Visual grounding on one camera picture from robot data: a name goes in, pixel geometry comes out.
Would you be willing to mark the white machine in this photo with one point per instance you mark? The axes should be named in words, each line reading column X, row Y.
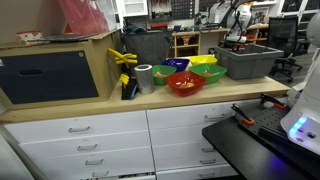
column 216, row 13

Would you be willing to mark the tool pegboard wall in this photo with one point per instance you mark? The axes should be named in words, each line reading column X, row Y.
column 181, row 8

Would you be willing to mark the framed picture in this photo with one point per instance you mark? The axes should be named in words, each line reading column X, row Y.
column 261, row 15

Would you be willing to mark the green plastic bowl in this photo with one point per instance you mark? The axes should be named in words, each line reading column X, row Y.
column 168, row 71
column 215, row 77

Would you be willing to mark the grey plastic bin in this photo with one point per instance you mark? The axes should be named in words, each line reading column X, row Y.
column 246, row 65

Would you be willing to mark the flat black tray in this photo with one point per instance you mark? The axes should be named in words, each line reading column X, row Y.
column 63, row 37

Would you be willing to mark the red acrylic sheet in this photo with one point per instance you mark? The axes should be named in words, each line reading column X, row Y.
column 83, row 16

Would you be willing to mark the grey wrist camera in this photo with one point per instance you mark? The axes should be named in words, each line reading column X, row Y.
column 236, row 38

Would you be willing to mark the small orange toy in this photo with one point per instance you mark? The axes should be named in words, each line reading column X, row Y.
column 159, row 74

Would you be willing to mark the yellow orange stuffed toy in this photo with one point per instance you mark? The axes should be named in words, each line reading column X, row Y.
column 186, row 85

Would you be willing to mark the grey fabric storage bin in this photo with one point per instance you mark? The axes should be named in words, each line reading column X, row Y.
column 146, row 48

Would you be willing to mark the yellow spring clamp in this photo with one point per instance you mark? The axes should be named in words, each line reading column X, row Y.
column 124, row 80
column 125, row 57

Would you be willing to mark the white wall cabinet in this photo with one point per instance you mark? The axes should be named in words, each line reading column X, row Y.
column 133, row 8

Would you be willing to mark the blue plastic bowl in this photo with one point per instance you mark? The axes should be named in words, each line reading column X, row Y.
column 176, row 64

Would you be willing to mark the orange tiger stuffed toy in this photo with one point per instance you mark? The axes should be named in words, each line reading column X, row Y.
column 208, row 74

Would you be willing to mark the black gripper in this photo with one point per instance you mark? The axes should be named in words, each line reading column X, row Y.
column 238, row 46

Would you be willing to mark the wooden box black panel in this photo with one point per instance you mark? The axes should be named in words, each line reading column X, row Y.
column 46, row 76

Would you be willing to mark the yellow plastic bowl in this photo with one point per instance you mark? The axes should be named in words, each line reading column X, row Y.
column 203, row 59

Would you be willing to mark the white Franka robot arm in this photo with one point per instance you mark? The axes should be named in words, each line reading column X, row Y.
column 308, row 106

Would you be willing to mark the silver metal can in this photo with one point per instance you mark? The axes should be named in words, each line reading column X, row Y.
column 145, row 80

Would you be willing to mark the black pegboard plate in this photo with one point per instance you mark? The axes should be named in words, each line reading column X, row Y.
column 266, row 121

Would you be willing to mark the small printed cardboard box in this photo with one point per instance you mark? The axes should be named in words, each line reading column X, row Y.
column 29, row 37

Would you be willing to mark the wooden shelving unit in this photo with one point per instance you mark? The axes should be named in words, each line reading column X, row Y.
column 196, row 33

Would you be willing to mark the red plastic bowl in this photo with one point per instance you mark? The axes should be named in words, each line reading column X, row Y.
column 185, row 90

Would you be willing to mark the black office chair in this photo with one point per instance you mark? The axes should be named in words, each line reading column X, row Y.
column 283, row 33

